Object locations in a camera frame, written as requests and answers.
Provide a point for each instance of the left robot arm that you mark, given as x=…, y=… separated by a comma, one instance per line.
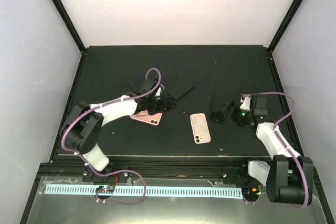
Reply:
x=81, y=131

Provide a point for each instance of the black aluminium front rail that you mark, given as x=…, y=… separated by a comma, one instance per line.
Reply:
x=228, y=170

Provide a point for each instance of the beige phone case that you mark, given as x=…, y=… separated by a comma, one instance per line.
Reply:
x=200, y=129

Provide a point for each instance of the teal edged smartphone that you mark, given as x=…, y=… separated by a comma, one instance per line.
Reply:
x=137, y=82

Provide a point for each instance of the black smartphone face down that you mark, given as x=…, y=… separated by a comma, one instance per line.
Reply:
x=181, y=89

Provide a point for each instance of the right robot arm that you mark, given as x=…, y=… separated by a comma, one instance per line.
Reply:
x=288, y=177

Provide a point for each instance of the left small circuit board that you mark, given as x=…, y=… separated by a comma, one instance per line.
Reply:
x=105, y=189

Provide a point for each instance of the right black frame post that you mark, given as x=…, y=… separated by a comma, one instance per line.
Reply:
x=284, y=24

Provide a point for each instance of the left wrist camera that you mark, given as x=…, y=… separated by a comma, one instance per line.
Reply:
x=159, y=91

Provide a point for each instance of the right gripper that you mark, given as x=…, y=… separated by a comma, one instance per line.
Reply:
x=232, y=115

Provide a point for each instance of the black frame post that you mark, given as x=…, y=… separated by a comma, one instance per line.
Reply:
x=69, y=24
x=284, y=24

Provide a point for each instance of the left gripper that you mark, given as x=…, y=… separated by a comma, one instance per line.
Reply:
x=164, y=107

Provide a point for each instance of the left black frame post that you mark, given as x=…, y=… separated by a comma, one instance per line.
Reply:
x=69, y=24

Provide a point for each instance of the pink phone case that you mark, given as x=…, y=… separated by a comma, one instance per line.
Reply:
x=145, y=117

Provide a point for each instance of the white slotted cable duct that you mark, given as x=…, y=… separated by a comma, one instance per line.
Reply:
x=148, y=191

